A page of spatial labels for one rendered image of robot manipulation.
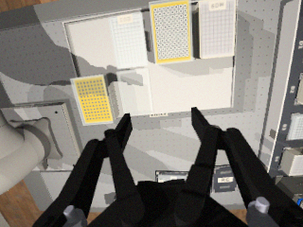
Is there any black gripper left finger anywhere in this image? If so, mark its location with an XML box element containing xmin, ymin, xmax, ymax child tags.
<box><xmin>32</xmin><ymin>113</ymin><xmax>147</xmax><ymax>227</ymax></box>

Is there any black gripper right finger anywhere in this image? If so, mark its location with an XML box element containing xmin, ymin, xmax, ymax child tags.
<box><xmin>174</xmin><ymin>107</ymin><xmax>303</xmax><ymax>227</ymax></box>

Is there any dark grey rectangular nest with label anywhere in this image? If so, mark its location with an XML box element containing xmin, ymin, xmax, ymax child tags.
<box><xmin>212</xmin><ymin>165</ymin><xmax>237</xmax><ymax>194</ymax></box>

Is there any clear plastic lid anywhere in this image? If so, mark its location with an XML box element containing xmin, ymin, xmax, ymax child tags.
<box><xmin>149</xmin><ymin>0</ymin><xmax>193</xmax><ymax>65</ymax></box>
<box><xmin>116</xmin><ymin>68</ymin><xmax>154</xmax><ymax>115</ymax></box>
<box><xmin>70</xmin><ymin>74</ymin><xmax>116</xmax><ymax>126</ymax></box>

